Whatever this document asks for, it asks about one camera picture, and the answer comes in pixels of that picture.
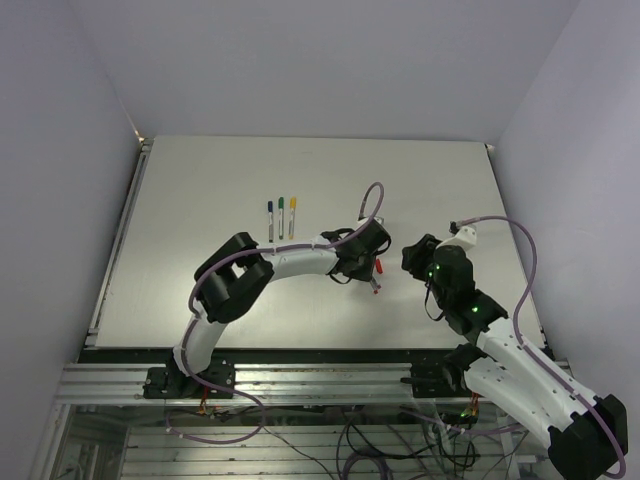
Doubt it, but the blue marker pen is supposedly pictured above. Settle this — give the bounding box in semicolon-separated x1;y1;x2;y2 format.
267;208;274;243

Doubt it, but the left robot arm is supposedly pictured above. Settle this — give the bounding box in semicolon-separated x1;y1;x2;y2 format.
168;219;391;397

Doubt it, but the yellow marker pen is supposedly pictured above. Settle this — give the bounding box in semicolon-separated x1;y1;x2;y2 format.
288;201;296;240

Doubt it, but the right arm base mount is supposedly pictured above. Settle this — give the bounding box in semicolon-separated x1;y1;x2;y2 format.
400;349;471;399

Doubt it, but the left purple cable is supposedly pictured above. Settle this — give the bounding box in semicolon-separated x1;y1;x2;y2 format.
187;182;386;396

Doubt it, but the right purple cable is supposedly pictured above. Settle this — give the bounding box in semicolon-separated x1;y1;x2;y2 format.
447;215;627;476

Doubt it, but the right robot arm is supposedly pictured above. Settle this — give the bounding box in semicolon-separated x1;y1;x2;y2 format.
401;234;628;479

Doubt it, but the floor cable bundle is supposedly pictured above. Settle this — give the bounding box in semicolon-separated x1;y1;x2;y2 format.
164;399;551;480

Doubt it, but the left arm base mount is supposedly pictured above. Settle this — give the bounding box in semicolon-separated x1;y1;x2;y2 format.
143;363;235;400

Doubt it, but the green marker pen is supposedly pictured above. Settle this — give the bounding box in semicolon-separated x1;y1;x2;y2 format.
278;209;285;240

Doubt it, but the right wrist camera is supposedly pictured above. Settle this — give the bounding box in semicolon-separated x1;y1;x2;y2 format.
437;225;478;251

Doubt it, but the purple cable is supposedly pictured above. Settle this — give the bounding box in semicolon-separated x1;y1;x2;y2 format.
187;182;386;396
447;215;627;476

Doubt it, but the aluminium frame rail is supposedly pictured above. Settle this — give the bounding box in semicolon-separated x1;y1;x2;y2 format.
55;363;413;406

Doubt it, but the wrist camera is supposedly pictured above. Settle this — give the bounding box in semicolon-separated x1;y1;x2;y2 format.
357;216;384;227
437;225;478;251

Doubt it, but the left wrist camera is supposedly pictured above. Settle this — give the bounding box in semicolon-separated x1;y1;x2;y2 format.
357;216;384;227

